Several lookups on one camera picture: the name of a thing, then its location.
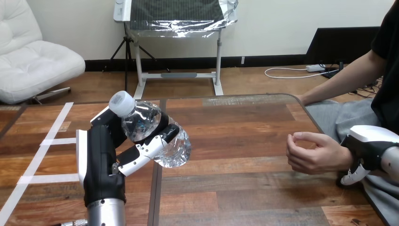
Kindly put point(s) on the person's hand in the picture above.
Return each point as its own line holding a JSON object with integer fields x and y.
{"x": 321, "y": 156}

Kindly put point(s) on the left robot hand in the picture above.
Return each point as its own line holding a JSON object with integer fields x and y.
{"x": 98, "y": 162}

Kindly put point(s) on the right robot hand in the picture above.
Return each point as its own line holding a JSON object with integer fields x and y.
{"x": 364, "y": 146}

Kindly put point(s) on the clear water bottle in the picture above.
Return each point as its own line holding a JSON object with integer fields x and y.
{"x": 146, "y": 123}

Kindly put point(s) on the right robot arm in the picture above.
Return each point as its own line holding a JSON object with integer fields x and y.
{"x": 392, "y": 162}

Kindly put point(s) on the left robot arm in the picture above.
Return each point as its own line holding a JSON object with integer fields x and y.
{"x": 106, "y": 215}

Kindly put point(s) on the person's forearm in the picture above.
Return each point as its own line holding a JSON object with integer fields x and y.
{"x": 336, "y": 82}

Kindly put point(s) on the person's body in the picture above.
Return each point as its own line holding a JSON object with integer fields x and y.
{"x": 388, "y": 93}

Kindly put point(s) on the white power strip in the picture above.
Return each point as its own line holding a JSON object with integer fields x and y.
{"x": 315, "y": 67}

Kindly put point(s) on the dark screen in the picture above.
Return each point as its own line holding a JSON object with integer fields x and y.
{"x": 339, "y": 45}

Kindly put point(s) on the black tripod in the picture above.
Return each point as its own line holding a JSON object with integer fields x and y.
{"x": 126, "y": 59}

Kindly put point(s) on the white cushioned chair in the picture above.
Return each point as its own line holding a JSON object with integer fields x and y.
{"x": 34, "y": 65}

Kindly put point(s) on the white desk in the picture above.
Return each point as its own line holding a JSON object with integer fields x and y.
{"x": 179, "y": 75}

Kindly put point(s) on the foil sheet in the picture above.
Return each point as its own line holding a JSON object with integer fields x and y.
{"x": 177, "y": 18}

